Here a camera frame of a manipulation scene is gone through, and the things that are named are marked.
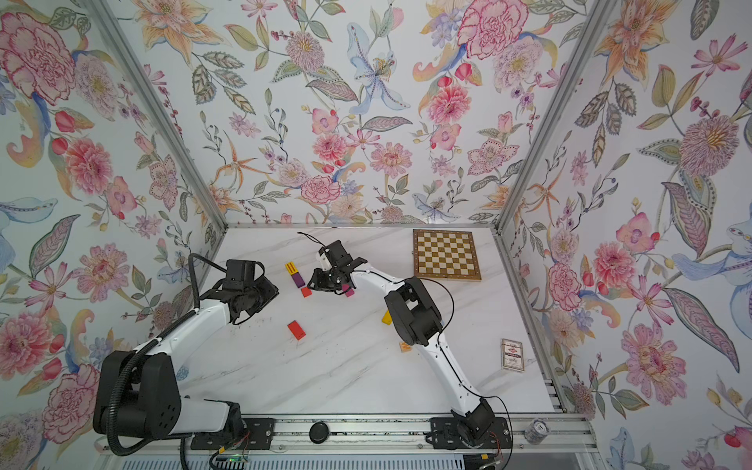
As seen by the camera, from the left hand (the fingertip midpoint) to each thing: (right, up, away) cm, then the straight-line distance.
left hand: (281, 286), depth 90 cm
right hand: (+6, 0, +10) cm, 12 cm away
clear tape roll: (+68, -34, -19) cm, 78 cm away
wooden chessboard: (+55, +10, +20) cm, 59 cm away
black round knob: (+15, -35, -17) cm, 41 cm away
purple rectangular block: (+2, 0, +14) cm, 14 cm away
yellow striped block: (-2, +5, +17) cm, 17 cm away
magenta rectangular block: (+21, -1, -3) cm, 22 cm away
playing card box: (+69, -20, -4) cm, 72 cm away
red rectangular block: (+4, -14, +2) cm, 15 cm away
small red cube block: (+5, -3, +11) cm, 12 cm away
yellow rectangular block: (+33, -11, +5) cm, 35 cm away
